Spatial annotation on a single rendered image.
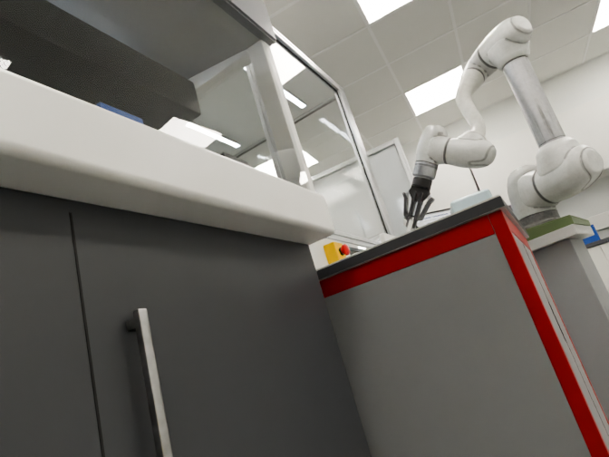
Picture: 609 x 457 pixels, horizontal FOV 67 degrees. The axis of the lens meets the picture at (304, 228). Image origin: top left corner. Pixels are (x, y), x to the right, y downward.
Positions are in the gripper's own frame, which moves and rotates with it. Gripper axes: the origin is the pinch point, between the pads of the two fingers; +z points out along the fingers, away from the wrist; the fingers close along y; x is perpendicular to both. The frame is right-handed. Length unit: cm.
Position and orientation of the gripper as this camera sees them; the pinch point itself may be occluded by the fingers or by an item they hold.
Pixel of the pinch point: (410, 228)
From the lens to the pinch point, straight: 185.6
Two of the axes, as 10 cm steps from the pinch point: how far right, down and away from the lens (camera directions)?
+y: -8.3, -2.1, 5.2
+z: -2.5, 9.7, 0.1
